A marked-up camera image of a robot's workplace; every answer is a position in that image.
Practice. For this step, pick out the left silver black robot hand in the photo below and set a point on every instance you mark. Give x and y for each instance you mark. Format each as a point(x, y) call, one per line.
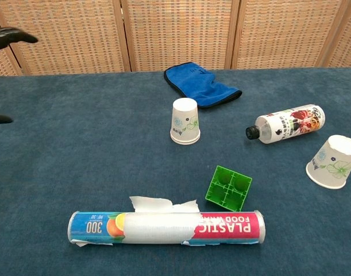
point(8, 36)

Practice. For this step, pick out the wicker folding screen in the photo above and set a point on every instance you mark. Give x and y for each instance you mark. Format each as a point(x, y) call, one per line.
point(175, 31)

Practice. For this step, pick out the blue microfibre cloth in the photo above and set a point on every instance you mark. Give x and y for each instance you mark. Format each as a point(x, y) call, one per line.
point(198, 86)

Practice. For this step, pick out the plastic food wrap roll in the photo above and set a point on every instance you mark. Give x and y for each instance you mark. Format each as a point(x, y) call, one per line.
point(163, 227)

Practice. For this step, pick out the green plastic building block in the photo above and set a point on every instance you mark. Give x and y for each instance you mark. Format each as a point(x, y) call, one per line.
point(228, 188)

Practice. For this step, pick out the clear plastic bottle black cap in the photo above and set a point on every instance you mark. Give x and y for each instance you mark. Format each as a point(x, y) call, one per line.
point(290, 123)

